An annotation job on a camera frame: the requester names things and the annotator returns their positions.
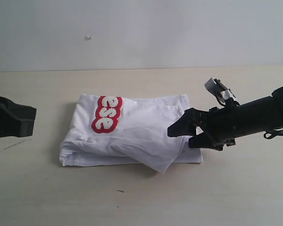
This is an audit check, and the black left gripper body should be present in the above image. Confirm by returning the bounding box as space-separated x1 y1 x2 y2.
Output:
0 96 14 138

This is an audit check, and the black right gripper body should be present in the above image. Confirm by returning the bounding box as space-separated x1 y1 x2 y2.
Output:
203 105 245 147

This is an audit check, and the white t-shirt red lettering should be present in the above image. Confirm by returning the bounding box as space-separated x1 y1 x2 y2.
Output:
59 94 203 172

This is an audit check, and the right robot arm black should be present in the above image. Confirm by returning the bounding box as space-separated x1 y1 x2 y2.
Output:
167 79 283 151

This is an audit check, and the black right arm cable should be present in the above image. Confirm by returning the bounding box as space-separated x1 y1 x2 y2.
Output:
263 129 283 139

